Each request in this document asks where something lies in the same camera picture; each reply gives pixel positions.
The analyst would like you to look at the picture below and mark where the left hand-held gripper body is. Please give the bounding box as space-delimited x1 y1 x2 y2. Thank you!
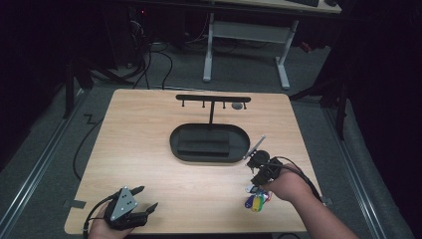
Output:
104 186 148 231

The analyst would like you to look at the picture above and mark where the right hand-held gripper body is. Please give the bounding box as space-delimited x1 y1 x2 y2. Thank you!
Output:
243 134 284 184

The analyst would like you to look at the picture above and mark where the key bunch with coloured tags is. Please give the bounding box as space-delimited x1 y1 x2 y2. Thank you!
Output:
244 184 273 213

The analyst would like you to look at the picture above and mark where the black wallet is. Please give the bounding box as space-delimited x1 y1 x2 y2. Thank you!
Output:
176 128 231 158

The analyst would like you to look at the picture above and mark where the black tray stand with hooks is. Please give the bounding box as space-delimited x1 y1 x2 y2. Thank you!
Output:
169 94 252 164

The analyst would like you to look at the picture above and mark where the person's left hand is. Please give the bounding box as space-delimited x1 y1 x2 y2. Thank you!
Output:
88 202 135 239

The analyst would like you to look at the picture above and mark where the person's right hand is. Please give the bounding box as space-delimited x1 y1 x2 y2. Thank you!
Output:
262 163 315 203

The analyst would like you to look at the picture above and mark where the black metal stand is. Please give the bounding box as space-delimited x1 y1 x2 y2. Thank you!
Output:
63 56 95 120
289 74 349 141

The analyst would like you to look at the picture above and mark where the desk with white legs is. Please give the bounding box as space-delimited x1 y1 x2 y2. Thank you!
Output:
202 0 342 91

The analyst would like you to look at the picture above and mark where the black keyboard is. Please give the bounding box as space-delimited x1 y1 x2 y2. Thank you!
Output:
286 0 320 8

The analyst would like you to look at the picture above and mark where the left hand-held gripper cable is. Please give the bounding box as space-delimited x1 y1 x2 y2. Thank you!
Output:
82 193 117 239

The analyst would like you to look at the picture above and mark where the hand-held gripper cable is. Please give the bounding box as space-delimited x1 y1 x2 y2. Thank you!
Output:
265 155 323 202
82 193 117 239

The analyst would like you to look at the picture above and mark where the right hand-held gripper cable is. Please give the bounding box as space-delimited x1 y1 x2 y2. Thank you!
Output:
265 155 323 202

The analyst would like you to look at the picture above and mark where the black floor cable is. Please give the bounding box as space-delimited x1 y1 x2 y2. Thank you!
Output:
73 118 105 182

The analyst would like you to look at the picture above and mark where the metal floor rail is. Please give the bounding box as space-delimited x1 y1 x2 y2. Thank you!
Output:
321 108 387 239
0 89 86 233

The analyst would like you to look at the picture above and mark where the bundle of black cables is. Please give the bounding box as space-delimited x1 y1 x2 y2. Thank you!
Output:
127 13 174 91

